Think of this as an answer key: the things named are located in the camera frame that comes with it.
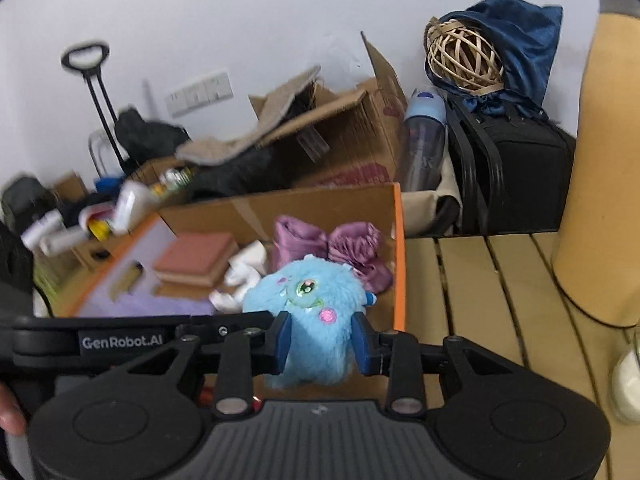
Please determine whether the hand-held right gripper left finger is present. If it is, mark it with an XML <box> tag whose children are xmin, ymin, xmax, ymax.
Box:
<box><xmin>125</xmin><ymin>311</ymin><xmax>294</xmax><ymax>419</ymax></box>

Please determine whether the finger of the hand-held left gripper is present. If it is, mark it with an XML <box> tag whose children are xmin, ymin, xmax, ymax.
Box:
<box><xmin>189</xmin><ymin>310</ymin><xmax>275</xmax><ymax>336</ymax></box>

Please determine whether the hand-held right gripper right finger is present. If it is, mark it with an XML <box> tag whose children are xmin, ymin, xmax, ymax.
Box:
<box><xmin>352</xmin><ymin>313</ymin><xmax>507</xmax><ymax>417</ymax></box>

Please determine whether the blue plush toy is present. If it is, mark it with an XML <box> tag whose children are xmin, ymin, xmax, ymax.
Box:
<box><xmin>241</xmin><ymin>255</ymin><xmax>377</xmax><ymax>391</ymax></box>

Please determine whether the white plush toy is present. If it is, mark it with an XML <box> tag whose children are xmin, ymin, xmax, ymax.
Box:
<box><xmin>209</xmin><ymin>240</ymin><xmax>268</xmax><ymax>313</ymax></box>

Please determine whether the pink sponge block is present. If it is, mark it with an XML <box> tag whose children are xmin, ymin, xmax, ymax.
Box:
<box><xmin>151</xmin><ymin>232</ymin><xmax>240</xmax><ymax>288</ymax></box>

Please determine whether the red-orange cardboard box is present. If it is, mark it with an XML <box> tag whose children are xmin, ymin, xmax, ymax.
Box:
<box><xmin>50</xmin><ymin>182</ymin><xmax>408</xmax><ymax>401</ymax></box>

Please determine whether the black soft bag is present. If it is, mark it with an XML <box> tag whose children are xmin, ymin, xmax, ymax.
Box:
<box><xmin>115</xmin><ymin>107</ymin><xmax>191</xmax><ymax>161</ymax></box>

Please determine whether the person's left hand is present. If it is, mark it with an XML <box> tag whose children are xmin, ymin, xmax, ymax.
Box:
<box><xmin>0</xmin><ymin>382</ymin><xmax>27</xmax><ymax>436</ymax></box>

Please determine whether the small cardboard box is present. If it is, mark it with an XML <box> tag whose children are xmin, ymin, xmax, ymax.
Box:
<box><xmin>50</xmin><ymin>157</ymin><xmax>196</xmax><ymax>273</ymax></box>

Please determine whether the black cloth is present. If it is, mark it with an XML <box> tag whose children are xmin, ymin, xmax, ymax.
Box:
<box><xmin>192</xmin><ymin>147</ymin><xmax>281</xmax><ymax>198</ymax></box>

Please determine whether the beige canvas bag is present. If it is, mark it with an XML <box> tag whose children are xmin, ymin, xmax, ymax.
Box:
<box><xmin>401</xmin><ymin>160</ymin><xmax>461</xmax><ymax>236</ymax></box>

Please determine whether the dark backpack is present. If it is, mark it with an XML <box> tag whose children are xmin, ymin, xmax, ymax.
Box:
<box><xmin>0</xmin><ymin>176</ymin><xmax>56</xmax><ymax>221</ymax></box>

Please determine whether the white plastic bottle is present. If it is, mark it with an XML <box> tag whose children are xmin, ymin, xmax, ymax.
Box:
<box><xmin>112</xmin><ymin>180</ymin><xmax>161</xmax><ymax>233</ymax></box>

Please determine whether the beige felt piece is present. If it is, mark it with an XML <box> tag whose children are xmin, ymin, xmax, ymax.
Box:
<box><xmin>176</xmin><ymin>65</ymin><xmax>322</xmax><ymax>166</ymax></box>

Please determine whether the white folding stool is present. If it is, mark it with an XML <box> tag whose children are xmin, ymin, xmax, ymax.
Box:
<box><xmin>89</xmin><ymin>129</ymin><xmax>126</xmax><ymax>176</ymax></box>

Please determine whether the blue water bottle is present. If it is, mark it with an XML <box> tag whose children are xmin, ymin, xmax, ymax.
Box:
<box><xmin>400</xmin><ymin>86</ymin><xmax>447</xmax><ymax>193</ymax></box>

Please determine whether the large brown cardboard box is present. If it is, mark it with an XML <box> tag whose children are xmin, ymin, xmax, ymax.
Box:
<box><xmin>249</xmin><ymin>31</ymin><xmax>408</xmax><ymax>196</ymax></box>

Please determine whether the black luggage bag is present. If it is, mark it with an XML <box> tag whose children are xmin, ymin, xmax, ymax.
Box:
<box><xmin>446</xmin><ymin>95</ymin><xmax>576</xmax><ymax>235</ymax></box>

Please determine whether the yellow thermos jug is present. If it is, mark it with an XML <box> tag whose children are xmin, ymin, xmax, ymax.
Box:
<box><xmin>551</xmin><ymin>0</ymin><xmax>640</xmax><ymax>329</ymax></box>

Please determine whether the wicker ball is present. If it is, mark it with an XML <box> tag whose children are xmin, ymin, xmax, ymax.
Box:
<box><xmin>426</xmin><ymin>18</ymin><xmax>503</xmax><ymax>93</ymax></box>

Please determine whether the blue velvet bag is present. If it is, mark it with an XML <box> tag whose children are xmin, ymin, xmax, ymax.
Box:
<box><xmin>425</xmin><ymin>0</ymin><xmax>563</xmax><ymax>121</ymax></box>

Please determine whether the white wall socket panel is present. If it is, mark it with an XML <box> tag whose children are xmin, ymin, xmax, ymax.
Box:
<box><xmin>166</xmin><ymin>71</ymin><xmax>234</xmax><ymax>116</ymax></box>

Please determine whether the black trolley handle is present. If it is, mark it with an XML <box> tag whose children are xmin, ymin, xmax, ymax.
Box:
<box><xmin>61</xmin><ymin>42</ymin><xmax>128</xmax><ymax>176</ymax></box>

